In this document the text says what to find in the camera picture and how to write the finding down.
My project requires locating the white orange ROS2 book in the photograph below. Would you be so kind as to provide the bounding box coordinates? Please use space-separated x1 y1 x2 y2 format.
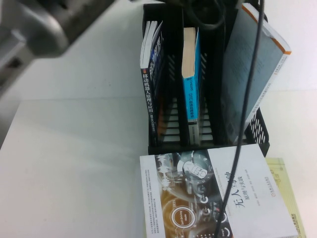
219 2 292 145

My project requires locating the cyan and white book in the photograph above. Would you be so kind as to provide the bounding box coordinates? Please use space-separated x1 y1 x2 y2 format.
182 26 202 146

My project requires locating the pale yellow book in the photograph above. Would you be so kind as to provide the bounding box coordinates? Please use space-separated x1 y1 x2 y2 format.
264 157 306 238

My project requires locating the black plastic book stand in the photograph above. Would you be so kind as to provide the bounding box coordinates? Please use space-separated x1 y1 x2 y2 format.
142 0 271 156

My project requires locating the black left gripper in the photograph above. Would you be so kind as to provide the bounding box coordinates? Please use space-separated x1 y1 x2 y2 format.
163 0 218 8

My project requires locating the white self-driving book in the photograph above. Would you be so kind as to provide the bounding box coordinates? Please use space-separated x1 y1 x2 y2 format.
139 145 270 238

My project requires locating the black right camera cable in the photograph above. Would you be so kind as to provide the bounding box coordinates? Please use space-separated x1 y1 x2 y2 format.
213 0 265 238

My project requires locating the dark blue robotics book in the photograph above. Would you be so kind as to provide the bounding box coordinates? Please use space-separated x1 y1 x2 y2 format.
140 20 166 147

